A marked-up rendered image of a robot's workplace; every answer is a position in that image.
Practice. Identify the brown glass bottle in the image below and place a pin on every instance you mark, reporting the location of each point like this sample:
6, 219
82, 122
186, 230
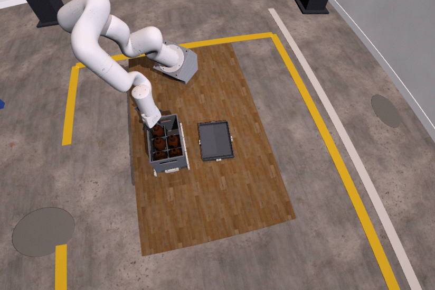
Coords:
160, 155
160, 144
175, 152
173, 142

